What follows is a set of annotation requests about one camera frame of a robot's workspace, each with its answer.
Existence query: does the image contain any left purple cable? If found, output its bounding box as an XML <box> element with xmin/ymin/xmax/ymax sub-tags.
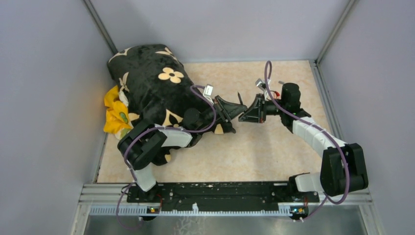
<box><xmin>115</xmin><ymin>85</ymin><xmax>217</xmax><ymax>231</ymax></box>

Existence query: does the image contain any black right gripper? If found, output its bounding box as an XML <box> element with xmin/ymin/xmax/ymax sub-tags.
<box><xmin>238</xmin><ymin>94</ymin><xmax>287</xmax><ymax>124</ymax></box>

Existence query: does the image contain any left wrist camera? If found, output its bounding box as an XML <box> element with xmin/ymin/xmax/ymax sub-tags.
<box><xmin>203</xmin><ymin>84</ymin><xmax>213</xmax><ymax>97</ymax></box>

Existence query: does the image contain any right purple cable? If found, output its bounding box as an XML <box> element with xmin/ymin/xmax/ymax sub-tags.
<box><xmin>264</xmin><ymin>60</ymin><xmax>351</xmax><ymax>223</ymax></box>

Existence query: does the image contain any black floral plush blanket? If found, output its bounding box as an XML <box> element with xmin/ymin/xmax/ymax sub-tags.
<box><xmin>107</xmin><ymin>44</ymin><xmax>237</xmax><ymax>166</ymax></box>

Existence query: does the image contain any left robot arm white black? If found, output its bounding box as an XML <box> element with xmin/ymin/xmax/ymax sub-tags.
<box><xmin>117</xmin><ymin>96</ymin><xmax>247</xmax><ymax>202</ymax></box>

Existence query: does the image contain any yellow cloth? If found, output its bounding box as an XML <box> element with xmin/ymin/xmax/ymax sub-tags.
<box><xmin>103</xmin><ymin>85</ymin><xmax>133</xmax><ymax>140</ymax></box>

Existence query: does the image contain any purple cable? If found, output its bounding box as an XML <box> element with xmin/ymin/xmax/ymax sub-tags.
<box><xmin>115</xmin><ymin>85</ymin><xmax>217</xmax><ymax>231</ymax></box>
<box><xmin>264</xmin><ymin>60</ymin><xmax>351</xmax><ymax>223</ymax></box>

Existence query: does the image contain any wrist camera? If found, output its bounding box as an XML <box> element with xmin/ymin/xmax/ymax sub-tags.
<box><xmin>203</xmin><ymin>84</ymin><xmax>213</xmax><ymax>97</ymax></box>
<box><xmin>255</xmin><ymin>78</ymin><xmax>266</xmax><ymax>90</ymax></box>

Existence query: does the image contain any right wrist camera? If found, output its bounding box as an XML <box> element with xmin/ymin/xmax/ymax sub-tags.
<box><xmin>255</xmin><ymin>78</ymin><xmax>266</xmax><ymax>90</ymax></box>

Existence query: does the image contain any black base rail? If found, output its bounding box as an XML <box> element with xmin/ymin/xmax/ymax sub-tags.
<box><xmin>127</xmin><ymin>181</ymin><xmax>320</xmax><ymax>212</ymax></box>

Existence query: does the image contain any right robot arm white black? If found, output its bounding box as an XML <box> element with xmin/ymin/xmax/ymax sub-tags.
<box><xmin>238</xmin><ymin>79</ymin><xmax>369</xmax><ymax>202</ymax></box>

